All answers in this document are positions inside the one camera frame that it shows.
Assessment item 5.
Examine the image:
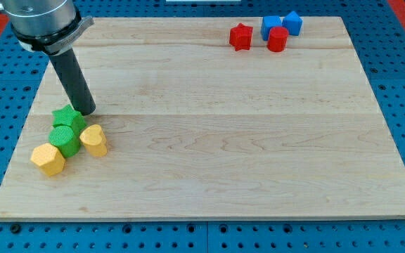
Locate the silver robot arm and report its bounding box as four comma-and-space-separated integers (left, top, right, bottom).
0, 0, 94, 56

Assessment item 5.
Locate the green circle block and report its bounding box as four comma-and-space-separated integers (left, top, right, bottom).
49, 126, 80, 158

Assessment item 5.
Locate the yellow hexagon block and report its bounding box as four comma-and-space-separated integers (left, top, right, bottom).
30, 143, 65, 176

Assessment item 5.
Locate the light wooden board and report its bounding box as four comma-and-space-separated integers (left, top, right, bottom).
0, 16, 405, 222

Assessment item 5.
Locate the red star block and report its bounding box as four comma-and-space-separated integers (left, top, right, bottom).
229, 23, 253, 51

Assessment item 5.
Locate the yellow heart block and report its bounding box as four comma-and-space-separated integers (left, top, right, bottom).
79, 124, 108, 157

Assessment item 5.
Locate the red cylinder block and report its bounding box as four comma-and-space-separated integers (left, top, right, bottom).
267, 26, 289, 52

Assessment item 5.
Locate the blue cube block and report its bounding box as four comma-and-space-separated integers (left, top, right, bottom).
260, 15, 282, 41

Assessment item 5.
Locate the green star block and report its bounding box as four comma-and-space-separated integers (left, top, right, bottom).
52, 105, 87, 136

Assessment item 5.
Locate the blue pentagon block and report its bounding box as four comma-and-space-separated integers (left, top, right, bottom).
282, 11, 303, 36

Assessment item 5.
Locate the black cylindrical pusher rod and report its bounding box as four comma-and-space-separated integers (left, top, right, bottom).
49, 48, 96, 115

